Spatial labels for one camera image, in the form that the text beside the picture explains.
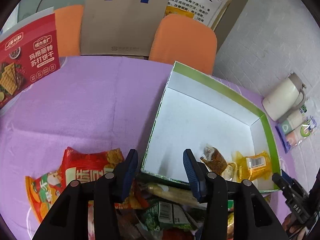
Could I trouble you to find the brown cardboard sheet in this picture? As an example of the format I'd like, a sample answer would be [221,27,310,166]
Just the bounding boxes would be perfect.
[80,0,168,57]

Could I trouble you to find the yellow cake snack pack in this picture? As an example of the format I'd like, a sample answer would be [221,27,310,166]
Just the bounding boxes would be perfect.
[232,151,272,182]

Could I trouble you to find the red cracker box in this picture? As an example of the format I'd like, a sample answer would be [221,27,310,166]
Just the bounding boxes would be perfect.
[1,7,60,107]

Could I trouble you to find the green snack bag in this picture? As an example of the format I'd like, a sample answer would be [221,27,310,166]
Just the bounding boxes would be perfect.
[142,201,193,231]

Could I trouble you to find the paper cups pack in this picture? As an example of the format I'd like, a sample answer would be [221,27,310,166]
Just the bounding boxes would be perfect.
[276,98,319,153]

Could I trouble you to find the orange cartoon snack bag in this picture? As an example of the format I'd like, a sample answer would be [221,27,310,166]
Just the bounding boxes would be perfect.
[25,171,64,223]

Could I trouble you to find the brown dried meat pack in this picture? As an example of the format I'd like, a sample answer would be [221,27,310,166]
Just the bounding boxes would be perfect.
[200,144,227,175]

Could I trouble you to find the purple tablecloth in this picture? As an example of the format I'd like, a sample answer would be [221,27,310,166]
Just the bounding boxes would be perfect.
[1,56,295,239]

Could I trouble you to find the white thermos jug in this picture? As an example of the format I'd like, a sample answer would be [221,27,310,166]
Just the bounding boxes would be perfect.
[262,73,306,121]

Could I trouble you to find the orange chair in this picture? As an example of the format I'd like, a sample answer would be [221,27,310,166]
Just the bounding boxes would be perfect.
[54,4,84,57]
[149,14,217,75]

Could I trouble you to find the clear cracker pack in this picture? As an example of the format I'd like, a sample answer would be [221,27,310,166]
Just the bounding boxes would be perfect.
[142,183,201,207]

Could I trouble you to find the right orange chair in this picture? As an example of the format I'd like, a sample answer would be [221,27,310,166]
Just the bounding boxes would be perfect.
[149,14,217,75]

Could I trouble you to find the left orange chair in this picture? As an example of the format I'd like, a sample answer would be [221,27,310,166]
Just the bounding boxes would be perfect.
[54,4,84,57]

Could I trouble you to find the green open gift box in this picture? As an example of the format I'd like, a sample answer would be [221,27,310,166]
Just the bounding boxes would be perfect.
[141,62,280,185]

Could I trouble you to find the red peanut snack bag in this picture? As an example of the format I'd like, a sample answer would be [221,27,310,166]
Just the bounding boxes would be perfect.
[59,147,125,188]

